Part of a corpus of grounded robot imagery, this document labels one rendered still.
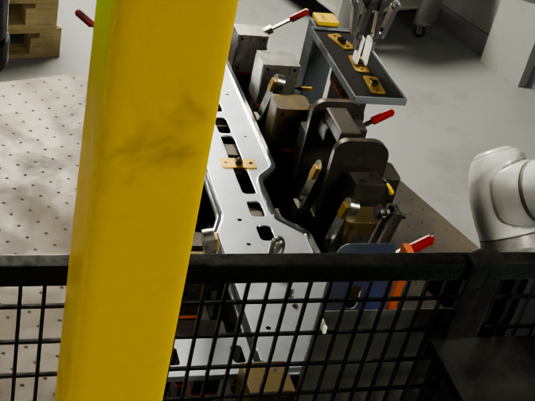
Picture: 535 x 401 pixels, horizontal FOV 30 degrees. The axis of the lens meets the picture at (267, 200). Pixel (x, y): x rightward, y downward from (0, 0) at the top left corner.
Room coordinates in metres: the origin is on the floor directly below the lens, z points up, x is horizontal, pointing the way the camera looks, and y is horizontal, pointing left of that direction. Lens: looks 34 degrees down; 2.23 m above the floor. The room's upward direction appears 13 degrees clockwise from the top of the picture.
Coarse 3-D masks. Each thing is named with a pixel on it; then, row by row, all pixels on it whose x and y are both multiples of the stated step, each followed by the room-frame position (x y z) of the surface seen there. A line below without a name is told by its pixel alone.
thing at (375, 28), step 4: (384, 0) 2.29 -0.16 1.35; (380, 4) 2.29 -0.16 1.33; (384, 4) 2.29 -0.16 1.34; (380, 8) 2.29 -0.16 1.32; (384, 8) 2.29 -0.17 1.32; (376, 12) 2.31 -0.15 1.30; (380, 12) 2.29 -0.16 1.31; (376, 16) 2.30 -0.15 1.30; (380, 16) 2.30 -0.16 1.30; (376, 20) 2.30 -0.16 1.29; (380, 20) 2.30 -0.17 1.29; (376, 24) 2.29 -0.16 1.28; (380, 24) 2.30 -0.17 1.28; (372, 28) 2.31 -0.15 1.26; (376, 28) 2.30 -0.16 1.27; (372, 32) 2.31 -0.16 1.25; (376, 32) 2.30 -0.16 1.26; (376, 36) 2.30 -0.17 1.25; (376, 40) 2.29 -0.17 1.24
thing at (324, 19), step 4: (316, 16) 2.54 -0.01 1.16; (320, 16) 2.55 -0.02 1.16; (324, 16) 2.55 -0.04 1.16; (328, 16) 2.56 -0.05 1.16; (332, 16) 2.57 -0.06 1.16; (316, 20) 2.53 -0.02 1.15; (320, 20) 2.52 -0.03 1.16; (324, 20) 2.53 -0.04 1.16; (328, 20) 2.53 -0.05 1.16; (332, 20) 2.54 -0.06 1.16; (336, 20) 2.54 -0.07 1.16; (320, 24) 2.51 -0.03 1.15; (324, 24) 2.52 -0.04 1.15; (328, 24) 2.52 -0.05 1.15; (332, 24) 2.52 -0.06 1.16; (336, 24) 2.53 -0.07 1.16
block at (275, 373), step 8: (240, 368) 1.25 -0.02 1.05; (256, 368) 1.25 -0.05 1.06; (264, 368) 1.25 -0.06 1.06; (272, 368) 1.26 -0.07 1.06; (280, 368) 1.26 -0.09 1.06; (240, 376) 1.24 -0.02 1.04; (248, 376) 1.23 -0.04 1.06; (256, 376) 1.23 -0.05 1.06; (272, 376) 1.24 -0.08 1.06; (280, 376) 1.24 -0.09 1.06; (288, 376) 1.25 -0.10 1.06; (240, 384) 1.23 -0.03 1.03; (248, 384) 1.21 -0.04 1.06; (256, 384) 1.21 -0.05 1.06; (272, 384) 1.22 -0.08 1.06; (288, 384) 1.23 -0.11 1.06; (248, 392) 1.19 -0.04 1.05; (248, 400) 1.19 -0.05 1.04; (264, 400) 1.19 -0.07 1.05; (272, 400) 1.20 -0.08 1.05; (280, 400) 1.20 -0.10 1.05; (288, 400) 1.21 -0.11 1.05
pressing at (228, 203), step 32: (224, 96) 2.27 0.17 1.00; (256, 128) 2.14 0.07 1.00; (256, 160) 2.00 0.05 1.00; (224, 192) 1.84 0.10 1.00; (256, 192) 1.87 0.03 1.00; (224, 224) 1.72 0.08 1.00; (256, 224) 1.75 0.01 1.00; (288, 224) 1.77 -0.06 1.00; (256, 288) 1.53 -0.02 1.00; (320, 288) 1.58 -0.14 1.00; (256, 320) 1.44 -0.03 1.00; (288, 320) 1.46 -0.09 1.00; (256, 352) 1.36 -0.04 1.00; (288, 352) 1.37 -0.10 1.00
